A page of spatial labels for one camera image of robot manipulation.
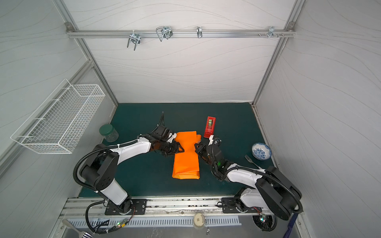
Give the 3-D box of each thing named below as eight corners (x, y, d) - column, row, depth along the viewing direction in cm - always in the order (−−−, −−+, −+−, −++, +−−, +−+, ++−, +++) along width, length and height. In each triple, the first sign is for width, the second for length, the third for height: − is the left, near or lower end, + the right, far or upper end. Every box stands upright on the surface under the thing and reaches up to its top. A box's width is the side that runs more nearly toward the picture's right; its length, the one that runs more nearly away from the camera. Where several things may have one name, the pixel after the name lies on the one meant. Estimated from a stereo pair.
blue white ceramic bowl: (253, 160, 91) (255, 157, 88) (249, 145, 98) (250, 142, 95) (271, 160, 91) (274, 157, 88) (266, 145, 98) (268, 142, 95)
